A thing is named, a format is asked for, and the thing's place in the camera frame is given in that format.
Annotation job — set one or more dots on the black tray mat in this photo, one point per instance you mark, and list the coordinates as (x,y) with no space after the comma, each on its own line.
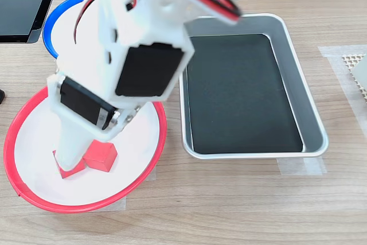
(243,98)

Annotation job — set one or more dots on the black flat electronic device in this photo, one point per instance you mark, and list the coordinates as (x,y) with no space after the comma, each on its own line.
(17,12)

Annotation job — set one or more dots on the pale perforated base plate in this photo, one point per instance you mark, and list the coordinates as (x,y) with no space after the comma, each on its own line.
(351,61)

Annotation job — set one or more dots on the red-rimmed white plate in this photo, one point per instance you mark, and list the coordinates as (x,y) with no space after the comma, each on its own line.
(129,170)

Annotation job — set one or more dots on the blue-rimmed white plate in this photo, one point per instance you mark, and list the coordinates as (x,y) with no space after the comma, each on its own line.
(46,34)

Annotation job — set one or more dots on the red wooden cube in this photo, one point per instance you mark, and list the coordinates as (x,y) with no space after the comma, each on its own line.
(73,171)
(100,156)

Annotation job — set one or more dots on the steel tray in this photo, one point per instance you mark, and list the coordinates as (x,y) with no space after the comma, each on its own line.
(309,130)

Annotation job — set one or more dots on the small black object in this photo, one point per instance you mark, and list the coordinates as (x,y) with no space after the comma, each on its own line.
(1,97)

